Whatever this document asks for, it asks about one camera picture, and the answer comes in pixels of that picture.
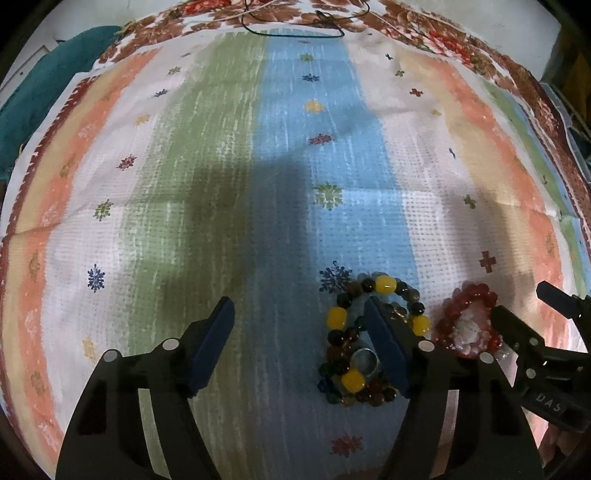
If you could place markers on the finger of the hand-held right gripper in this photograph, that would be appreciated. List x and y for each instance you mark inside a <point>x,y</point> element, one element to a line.
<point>510,330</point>
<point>558,297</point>

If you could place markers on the striped colourful cloth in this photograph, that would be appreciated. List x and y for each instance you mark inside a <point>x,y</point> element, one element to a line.
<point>277,184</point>

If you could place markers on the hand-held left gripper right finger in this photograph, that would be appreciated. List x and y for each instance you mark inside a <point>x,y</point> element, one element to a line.
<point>385,350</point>

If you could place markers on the teal cloth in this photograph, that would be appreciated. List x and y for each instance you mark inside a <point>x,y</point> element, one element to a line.
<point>46,92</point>

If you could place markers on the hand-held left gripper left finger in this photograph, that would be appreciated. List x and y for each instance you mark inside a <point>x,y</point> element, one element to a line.
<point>213,344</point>

